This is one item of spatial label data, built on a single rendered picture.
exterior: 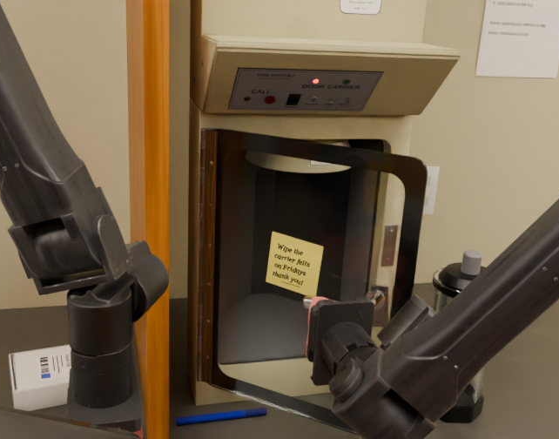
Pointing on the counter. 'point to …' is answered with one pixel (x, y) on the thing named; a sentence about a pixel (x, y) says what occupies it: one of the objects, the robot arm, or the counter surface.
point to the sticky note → (293, 264)
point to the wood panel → (151, 190)
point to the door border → (208, 156)
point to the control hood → (401, 66)
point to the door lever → (366, 296)
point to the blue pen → (220, 416)
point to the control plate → (359, 94)
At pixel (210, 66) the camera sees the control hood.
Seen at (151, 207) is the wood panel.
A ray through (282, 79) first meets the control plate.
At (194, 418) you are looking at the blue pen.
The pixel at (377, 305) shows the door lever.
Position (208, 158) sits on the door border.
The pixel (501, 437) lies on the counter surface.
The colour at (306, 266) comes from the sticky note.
